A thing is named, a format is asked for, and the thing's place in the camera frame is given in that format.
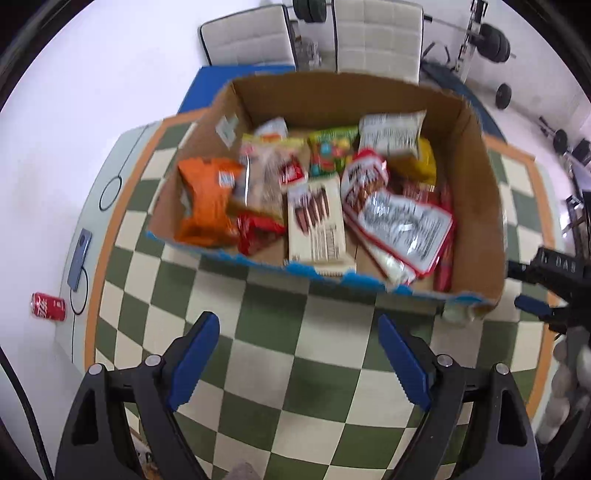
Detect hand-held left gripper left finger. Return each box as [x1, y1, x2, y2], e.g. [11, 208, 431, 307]
[54, 311, 221, 480]

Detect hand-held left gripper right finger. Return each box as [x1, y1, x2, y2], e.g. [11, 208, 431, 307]
[378, 315, 541, 480]

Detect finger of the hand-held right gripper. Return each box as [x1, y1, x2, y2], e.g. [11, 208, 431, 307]
[514, 295, 568, 324]
[505, 260, 536, 283]

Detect printed cardboard box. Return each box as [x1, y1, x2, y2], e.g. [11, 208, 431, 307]
[147, 71, 509, 319]

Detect red-edged white snack packet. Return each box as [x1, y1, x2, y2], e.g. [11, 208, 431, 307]
[355, 189, 455, 278]

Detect person's right hand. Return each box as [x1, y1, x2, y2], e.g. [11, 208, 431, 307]
[536, 339, 591, 441]

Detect yellow snack packet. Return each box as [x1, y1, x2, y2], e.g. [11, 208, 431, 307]
[406, 136, 437, 185]

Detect white chocolate stick box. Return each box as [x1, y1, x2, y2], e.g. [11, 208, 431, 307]
[286, 178, 356, 278]

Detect grey smartphone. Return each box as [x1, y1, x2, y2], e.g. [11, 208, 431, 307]
[67, 228, 93, 292]

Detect red drink can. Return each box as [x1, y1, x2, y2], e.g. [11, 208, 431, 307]
[31, 292, 66, 320]

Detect orange snack packet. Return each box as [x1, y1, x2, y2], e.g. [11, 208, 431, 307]
[175, 158, 245, 247]

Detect red white pretzel packet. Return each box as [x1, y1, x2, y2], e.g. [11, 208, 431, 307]
[341, 148, 391, 222]

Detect grey snack packet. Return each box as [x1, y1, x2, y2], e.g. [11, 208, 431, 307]
[359, 110, 428, 160]

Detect clear pink yellow-topped snack packet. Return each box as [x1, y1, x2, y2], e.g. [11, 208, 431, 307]
[231, 131, 289, 222]

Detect green colourful candy packet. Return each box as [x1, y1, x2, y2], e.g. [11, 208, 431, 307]
[307, 128, 361, 178]

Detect white padded chair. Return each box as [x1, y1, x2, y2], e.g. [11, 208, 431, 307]
[331, 0, 424, 84]
[198, 4, 298, 70]

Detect black weight plates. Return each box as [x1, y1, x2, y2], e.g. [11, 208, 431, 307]
[293, 0, 328, 24]

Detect black cable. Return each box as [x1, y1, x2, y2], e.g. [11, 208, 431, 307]
[0, 346, 54, 480]

